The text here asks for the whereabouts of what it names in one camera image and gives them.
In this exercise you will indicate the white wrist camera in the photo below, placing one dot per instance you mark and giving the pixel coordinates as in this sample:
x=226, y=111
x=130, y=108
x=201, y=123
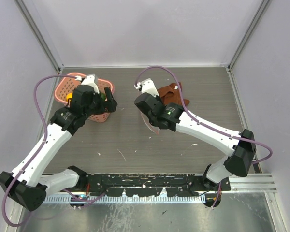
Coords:
x=147, y=86
x=91, y=80

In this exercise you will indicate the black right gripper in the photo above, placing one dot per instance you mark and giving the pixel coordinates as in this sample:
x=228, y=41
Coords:
x=158, y=99

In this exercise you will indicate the orange yellow fruit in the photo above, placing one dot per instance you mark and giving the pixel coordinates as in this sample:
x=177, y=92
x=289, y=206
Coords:
x=69, y=97

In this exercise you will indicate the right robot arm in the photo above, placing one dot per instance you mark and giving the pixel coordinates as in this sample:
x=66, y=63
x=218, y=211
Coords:
x=237, y=147

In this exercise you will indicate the dark green lime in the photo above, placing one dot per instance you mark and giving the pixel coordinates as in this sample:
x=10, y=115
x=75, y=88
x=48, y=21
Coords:
x=103, y=96

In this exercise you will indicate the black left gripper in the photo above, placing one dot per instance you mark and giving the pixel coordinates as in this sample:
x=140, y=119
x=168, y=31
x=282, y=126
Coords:
x=107, y=106

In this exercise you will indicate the white slotted cable duct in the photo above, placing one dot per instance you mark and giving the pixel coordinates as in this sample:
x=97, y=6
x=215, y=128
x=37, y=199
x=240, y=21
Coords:
x=66, y=198

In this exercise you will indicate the pink plastic basket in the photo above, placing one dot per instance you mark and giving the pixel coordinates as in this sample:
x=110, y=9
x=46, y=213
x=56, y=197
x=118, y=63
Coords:
x=66, y=87

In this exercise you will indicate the aluminium frame rail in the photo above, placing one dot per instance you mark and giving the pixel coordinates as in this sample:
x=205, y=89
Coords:
x=253, y=183

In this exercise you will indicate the brown cloth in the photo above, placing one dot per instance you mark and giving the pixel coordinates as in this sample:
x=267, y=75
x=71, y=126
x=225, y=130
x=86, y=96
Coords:
x=170, y=94

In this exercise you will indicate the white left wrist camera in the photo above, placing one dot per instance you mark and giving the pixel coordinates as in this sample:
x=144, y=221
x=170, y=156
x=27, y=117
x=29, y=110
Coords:
x=91, y=80

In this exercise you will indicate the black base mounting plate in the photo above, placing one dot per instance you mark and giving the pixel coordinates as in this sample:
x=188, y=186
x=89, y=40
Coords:
x=144, y=185

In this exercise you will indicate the clear zip top bag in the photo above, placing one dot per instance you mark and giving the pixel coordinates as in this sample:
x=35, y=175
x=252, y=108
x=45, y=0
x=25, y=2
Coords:
x=154, y=129

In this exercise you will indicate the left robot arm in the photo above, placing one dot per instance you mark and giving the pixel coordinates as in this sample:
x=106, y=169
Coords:
x=25, y=184

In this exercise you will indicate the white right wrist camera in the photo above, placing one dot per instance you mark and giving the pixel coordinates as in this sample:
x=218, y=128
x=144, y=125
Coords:
x=147, y=86

